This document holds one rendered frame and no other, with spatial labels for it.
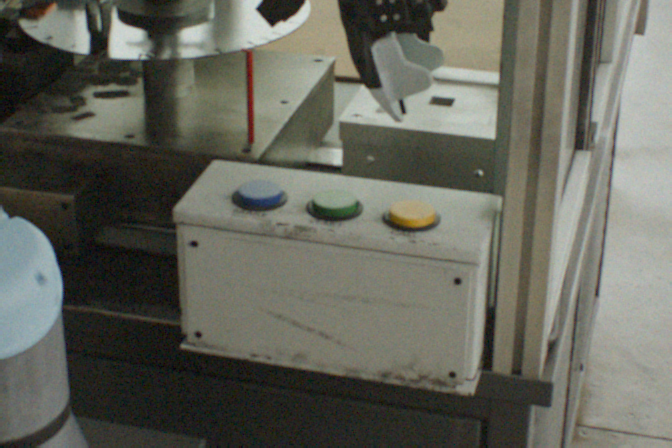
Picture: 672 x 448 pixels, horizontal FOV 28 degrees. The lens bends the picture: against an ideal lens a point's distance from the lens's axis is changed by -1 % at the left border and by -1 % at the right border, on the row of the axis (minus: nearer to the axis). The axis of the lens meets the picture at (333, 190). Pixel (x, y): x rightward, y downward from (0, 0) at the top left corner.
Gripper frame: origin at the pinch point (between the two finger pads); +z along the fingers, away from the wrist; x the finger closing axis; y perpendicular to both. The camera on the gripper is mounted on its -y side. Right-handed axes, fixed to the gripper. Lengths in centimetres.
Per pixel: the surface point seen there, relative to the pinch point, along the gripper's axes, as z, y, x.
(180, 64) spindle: 2.8, -32.4, 19.6
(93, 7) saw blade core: -5.5, -40.9, 19.7
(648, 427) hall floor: 112, -3, 80
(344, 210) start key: 3.9, -2.0, -11.5
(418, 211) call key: 5.3, 4.1, -9.9
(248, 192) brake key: 1.5, -10.8, -11.3
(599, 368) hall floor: 111, -14, 96
